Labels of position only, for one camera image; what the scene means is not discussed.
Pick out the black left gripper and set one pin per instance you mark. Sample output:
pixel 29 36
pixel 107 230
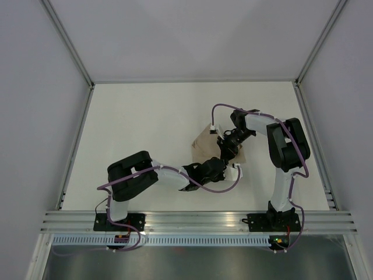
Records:
pixel 221 176

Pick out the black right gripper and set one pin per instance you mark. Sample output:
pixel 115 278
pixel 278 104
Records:
pixel 227 150

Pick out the beige cloth napkin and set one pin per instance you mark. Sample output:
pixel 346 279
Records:
pixel 205 146

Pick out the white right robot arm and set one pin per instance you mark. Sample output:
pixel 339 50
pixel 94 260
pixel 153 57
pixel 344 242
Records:
pixel 288 151

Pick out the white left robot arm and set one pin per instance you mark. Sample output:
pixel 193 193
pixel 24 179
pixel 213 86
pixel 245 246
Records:
pixel 133 175

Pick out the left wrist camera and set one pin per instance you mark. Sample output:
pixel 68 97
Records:
pixel 233 172

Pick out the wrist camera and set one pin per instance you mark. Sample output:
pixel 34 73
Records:
pixel 215 129
pixel 233 172

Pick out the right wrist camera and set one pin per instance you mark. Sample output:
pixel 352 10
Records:
pixel 215 129

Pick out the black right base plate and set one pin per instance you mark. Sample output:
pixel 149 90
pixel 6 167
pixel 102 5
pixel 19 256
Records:
pixel 263 222

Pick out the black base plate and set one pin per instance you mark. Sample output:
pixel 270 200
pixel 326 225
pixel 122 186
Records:
pixel 263 222
pixel 102 223

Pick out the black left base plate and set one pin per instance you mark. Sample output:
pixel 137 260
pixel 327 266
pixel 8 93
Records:
pixel 102 223

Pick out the white slotted cable duct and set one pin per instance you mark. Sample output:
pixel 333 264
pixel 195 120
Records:
pixel 163 240

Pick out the aluminium mounting rail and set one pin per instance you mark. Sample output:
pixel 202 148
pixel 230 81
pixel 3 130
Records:
pixel 205 222

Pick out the right aluminium frame post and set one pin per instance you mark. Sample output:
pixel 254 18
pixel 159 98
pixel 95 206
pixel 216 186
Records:
pixel 327 29

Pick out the aluminium frame post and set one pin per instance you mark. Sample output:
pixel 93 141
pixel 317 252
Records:
pixel 66 40
pixel 327 29

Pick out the left aluminium frame post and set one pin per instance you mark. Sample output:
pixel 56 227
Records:
pixel 66 40

